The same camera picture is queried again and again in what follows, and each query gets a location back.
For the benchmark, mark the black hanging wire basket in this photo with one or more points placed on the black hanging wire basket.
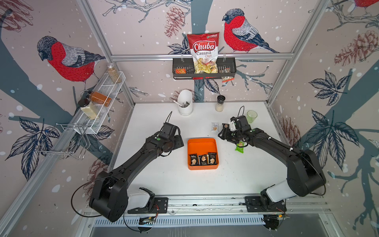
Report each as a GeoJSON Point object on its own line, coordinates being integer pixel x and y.
{"type": "Point", "coordinates": [186, 68]}

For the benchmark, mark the metal wire rack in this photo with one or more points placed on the metal wire rack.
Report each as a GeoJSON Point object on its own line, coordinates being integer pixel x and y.
{"type": "Point", "coordinates": [73, 142]}

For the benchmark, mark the white utensil holder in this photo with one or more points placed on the white utensil holder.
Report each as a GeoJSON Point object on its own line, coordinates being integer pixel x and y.
{"type": "Point", "coordinates": [184, 100]}

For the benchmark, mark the white wire wall shelf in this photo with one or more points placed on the white wire wall shelf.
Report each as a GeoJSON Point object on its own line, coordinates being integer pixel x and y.
{"type": "Point", "coordinates": [108, 88]}

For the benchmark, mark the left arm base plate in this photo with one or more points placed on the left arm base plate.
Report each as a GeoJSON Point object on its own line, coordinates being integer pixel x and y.
{"type": "Point", "coordinates": [154, 206]}

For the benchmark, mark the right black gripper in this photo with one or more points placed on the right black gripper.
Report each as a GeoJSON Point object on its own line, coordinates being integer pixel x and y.
{"type": "Point", "coordinates": [224, 135]}

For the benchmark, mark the red Chuba chips bag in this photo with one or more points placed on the red Chuba chips bag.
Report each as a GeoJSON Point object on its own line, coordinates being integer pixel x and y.
{"type": "Point", "coordinates": [204, 51]}

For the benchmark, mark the orange sauce bottle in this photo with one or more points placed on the orange sauce bottle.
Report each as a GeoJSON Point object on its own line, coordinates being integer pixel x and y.
{"type": "Point", "coordinates": [99, 99]}

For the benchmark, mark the orange storage box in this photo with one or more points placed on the orange storage box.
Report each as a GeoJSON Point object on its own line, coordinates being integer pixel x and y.
{"type": "Point", "coordinates": [202, 146]}

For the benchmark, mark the pale yellow block jar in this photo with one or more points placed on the pale yellow block jar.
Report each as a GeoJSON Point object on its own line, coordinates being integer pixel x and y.
{"type": "Point", "coordinates": [90, 110]}

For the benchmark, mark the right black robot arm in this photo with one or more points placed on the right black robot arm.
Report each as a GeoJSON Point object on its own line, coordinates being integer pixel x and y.
{"type": "Point", "coordinates": [304, 173]}

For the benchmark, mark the green translucent cup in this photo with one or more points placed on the green translucent cup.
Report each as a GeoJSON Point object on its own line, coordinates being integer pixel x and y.
{"type": "Point", "coordinates": [251, 116]}

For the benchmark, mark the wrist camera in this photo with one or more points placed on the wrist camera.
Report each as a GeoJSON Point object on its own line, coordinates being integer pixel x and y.
{"type": "Point", "coordinates": [239, 123]}
{"type": "Point", "coordinates": [168, 131]}

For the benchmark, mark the white drycake cookie packet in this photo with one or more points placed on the white drycake cookie packet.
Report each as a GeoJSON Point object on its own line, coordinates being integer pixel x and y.
{"type": "Point", "coordinates": [215, 127]}

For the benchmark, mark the glass spice jar black lid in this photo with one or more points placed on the glass spice jar black lid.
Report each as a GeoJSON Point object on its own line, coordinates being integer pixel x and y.
{"type": "Point", "coordinates": [220, 103]}

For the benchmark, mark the green cookie packet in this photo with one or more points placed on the green cookie packet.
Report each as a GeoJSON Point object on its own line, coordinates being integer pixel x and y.
{"type": "Point", "coordinates": [240, 147]}

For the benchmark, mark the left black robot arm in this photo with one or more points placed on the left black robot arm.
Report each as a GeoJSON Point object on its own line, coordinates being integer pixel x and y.
{"type": "Point", "coordinates": [109, 195]}

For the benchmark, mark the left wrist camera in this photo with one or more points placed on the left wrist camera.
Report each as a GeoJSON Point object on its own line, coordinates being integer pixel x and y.
{"type": "Point", "coordinates": [168, 131]}

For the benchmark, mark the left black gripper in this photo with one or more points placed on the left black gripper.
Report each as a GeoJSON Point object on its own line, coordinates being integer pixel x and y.
{"type": "Point", "coordinates": [179, 141]}

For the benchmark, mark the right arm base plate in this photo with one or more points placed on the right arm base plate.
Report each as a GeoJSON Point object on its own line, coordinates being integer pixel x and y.
{"type": "Point", "coordinates": [257, 204]}

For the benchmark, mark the black cookie packet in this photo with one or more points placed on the black cookie packet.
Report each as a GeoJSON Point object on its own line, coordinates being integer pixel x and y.
{"type": "Point", "coordinates": [194, 160]}
{"type": "Point", "coordinates": [203, 160]}
{"type": "Point", "coordinates": [212, 159]}
{"type": "Point", "coordinates": [225, 126]}

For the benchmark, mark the grain filled glass jar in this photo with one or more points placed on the grain filled glass jar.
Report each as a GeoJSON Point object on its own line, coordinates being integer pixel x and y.
{"type": "Point", "coordinates": [114, 74]}

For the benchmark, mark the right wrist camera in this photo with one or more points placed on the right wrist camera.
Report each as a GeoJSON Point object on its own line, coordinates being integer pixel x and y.
{"type": "Point", "coordinates": [239, 123]}

